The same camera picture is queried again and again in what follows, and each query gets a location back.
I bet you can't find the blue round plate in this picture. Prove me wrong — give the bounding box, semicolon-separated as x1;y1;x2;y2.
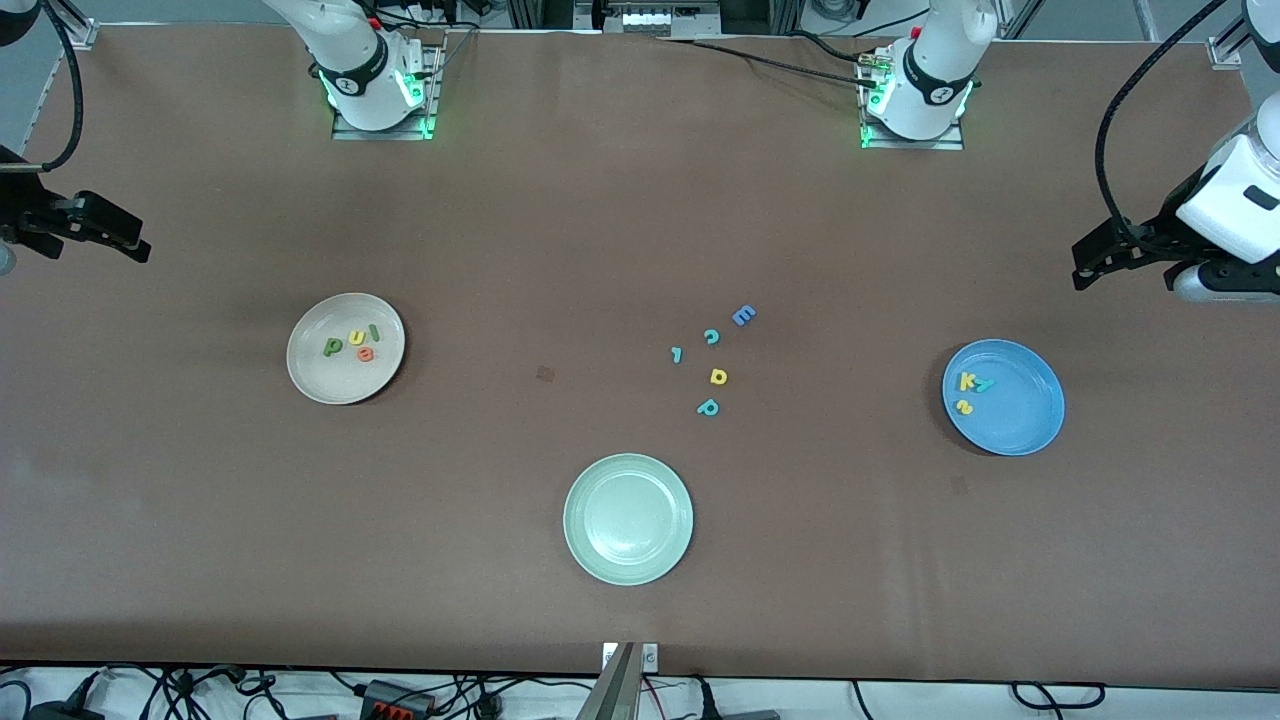
941;339;1067;457

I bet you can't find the beige round plate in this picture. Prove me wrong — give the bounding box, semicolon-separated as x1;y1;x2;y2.
286;292;407;406

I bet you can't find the pale green round plate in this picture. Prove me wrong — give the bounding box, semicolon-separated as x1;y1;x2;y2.
563;453;695;587

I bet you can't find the red black power strip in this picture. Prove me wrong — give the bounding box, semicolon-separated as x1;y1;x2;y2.
358;678;438;720

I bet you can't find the aluminium profile bar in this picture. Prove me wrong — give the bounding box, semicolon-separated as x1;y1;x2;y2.
575;641;641;720

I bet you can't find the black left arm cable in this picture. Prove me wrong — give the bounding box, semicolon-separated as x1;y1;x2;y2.
1095;0;1231;246

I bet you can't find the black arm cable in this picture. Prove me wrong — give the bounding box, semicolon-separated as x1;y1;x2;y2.
1095;0;1231;246
40;0;83;171

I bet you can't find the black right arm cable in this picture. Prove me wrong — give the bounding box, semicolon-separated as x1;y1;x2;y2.
40;0;83;171

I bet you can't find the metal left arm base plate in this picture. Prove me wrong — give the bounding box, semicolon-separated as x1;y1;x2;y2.
857;45;969;152

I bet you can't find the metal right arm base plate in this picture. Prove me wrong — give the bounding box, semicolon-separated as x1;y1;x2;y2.
330;30;448;142

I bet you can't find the long black cable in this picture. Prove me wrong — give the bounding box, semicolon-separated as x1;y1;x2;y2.
660;35;886;91

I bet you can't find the looped black cable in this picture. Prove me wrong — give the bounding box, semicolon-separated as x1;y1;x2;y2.
1008;680;1108;712

